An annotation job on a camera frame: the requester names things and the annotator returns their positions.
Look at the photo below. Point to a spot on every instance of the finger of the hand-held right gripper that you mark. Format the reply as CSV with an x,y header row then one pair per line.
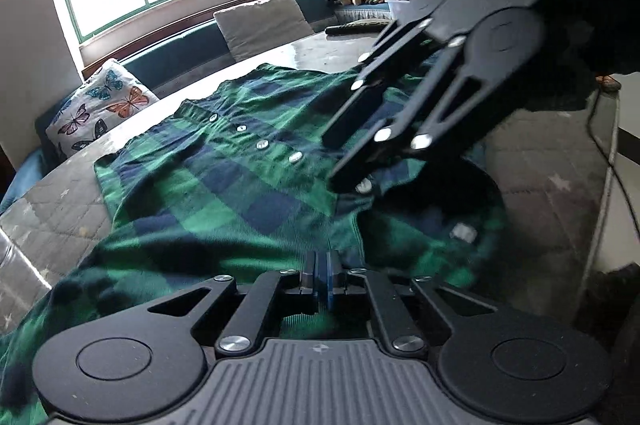
x,y
360,105
350,175

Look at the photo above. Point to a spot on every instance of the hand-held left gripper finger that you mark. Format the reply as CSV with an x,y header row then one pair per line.
x,y
334,287
322,290

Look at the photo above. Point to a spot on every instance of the green plaid shirt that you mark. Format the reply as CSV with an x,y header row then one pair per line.
x,y
225,205

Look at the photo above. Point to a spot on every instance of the black remote control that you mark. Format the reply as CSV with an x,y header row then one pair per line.
x,y
357,27

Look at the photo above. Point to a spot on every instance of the clear plastic bag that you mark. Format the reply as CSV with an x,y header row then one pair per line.
x,y
400,9

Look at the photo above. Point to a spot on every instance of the grey pillow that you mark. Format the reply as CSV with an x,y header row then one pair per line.
x,y
262,25

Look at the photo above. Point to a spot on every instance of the teal sofa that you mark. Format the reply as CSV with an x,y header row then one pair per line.
x,y
180,50

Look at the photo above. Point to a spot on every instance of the butterfly print pillow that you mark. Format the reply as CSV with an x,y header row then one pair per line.
x,y
100,105

